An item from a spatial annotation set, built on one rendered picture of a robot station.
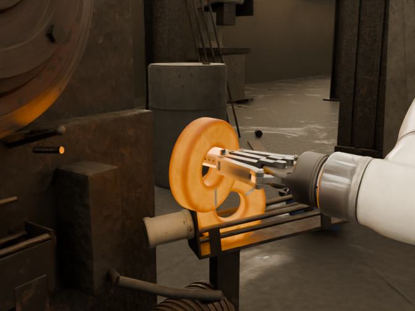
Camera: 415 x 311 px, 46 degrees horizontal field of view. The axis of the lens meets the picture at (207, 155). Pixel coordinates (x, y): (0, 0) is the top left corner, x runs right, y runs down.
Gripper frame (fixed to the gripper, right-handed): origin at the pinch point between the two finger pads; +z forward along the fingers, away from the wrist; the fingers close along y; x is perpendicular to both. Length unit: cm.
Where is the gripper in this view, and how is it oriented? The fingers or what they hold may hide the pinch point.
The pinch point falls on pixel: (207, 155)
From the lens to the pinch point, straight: 78.4
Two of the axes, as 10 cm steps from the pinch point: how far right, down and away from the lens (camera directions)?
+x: 0.5, -9.7, -2.5
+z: -8.1, -1.8, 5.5
